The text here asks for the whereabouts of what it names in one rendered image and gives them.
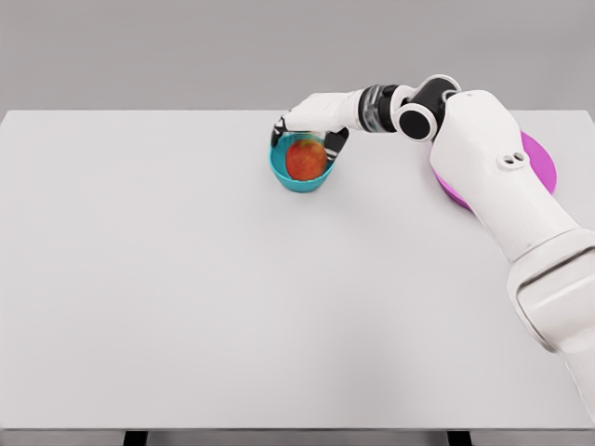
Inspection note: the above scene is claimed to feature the pink plate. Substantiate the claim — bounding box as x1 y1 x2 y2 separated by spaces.
430 130 558 215

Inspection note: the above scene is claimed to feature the red apple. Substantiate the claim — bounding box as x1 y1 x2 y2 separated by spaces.
284 139 328 181

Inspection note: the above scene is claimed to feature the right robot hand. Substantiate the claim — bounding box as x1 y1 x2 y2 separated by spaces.
270 91 362 164

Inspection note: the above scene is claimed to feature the blue bowl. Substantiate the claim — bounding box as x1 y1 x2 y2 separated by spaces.
269 131 337 195

